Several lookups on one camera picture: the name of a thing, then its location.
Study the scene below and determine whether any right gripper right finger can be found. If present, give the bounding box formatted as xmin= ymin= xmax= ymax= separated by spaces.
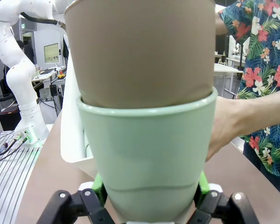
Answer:
xmin=188 ymin=171 xmax=259 ymax=224

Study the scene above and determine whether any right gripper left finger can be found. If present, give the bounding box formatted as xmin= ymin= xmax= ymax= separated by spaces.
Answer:
xmin=38 ymin=174 xmax=119 ymax=224

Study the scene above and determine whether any green plastic cup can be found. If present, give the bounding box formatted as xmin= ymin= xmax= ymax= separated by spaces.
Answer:
xmin=76 ymin=86 xmax=219 ymax=222

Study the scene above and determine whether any white plastic basket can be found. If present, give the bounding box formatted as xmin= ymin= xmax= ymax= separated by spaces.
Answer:
xmin=60 ymin=35 xmax=103 ymax=182

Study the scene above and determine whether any brown plastic cup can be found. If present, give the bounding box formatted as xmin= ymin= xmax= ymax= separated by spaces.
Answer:
xmin=64 ymin=0 xmax=217 ymax=109

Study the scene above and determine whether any person's left forearm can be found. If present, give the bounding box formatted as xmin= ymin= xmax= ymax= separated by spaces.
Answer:
xmin=231 ymin=87 xmax=280 ymax=138

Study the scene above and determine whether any person's left hand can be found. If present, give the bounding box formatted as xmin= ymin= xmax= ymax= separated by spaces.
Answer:
xmin=205 ymin=96 xmax=238 ymax=163

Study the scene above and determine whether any slotted aluminium base table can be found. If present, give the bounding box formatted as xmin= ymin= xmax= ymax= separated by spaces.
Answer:
xmin=0 ymin=130 xmax=42 ymax=224

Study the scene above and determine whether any white background table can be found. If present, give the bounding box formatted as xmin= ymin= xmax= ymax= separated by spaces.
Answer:
xmin=213 ymin=63 xmax=245 ymax=98

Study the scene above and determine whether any lit computer screen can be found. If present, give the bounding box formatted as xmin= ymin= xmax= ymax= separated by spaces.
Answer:
xmin=43 ymin=43 xmax=63 ymax=64

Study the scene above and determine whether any floral shirt person torso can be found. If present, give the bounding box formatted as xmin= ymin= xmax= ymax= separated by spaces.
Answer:
xmin=218 ymin=0 xmax=280 ymax=193

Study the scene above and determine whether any black base connector cable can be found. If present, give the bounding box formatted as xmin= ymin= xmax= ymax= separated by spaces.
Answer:
xmin=3 ymin=133 xmax=24 ymax=151

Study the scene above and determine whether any black left arm cable sleeve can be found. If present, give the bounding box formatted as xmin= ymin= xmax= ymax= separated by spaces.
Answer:
xmin=20 ymin=11 xmax=67 ymax=31

